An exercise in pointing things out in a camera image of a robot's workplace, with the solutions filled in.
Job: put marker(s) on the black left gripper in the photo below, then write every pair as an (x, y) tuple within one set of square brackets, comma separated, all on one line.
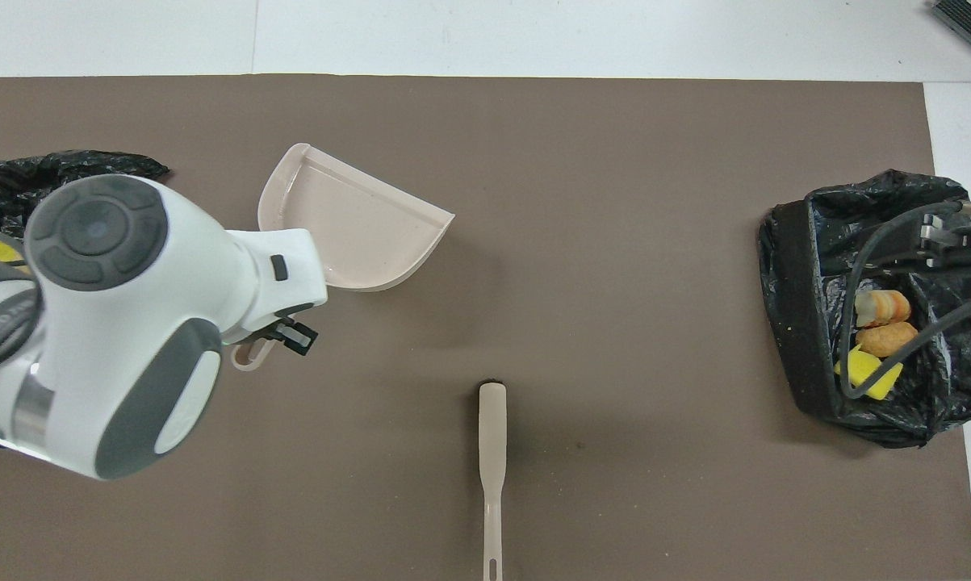
[(263, 331)]

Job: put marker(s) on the beige bread chunk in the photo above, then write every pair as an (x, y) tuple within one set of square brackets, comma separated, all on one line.
[(882, 307)]

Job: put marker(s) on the brown bread roll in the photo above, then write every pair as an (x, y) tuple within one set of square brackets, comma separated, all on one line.
[(885, 339)]

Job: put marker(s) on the beige plastic dustpan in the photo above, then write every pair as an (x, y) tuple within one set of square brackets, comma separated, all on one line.
[(356, 226)]

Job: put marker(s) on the beige hand brush black bristles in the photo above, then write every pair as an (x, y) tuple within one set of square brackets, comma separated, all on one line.
[(493, 436)]

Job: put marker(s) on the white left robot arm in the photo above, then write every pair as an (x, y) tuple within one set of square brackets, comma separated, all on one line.
[(130, 323)]

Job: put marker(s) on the black bag lined pink bin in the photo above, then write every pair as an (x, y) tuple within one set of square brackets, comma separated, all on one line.
[(17, 181)]

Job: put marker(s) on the brown table mat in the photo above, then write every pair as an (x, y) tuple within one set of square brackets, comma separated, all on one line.
[(574, 202)]

